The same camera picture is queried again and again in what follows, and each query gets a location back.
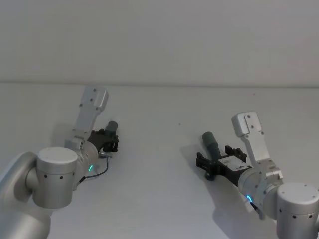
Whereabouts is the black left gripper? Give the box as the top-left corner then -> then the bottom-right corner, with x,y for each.
86,120 -> 121,152

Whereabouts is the white table cloth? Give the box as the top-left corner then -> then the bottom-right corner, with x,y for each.
0,81 -> 319,239

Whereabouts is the white curtain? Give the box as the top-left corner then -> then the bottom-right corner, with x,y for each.
0,0 -> 319,88

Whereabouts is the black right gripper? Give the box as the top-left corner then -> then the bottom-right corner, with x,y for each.
195,131 -> 251,186

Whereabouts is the left gripper dark cable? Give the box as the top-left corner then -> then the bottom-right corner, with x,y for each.
76,151 -> 113,185

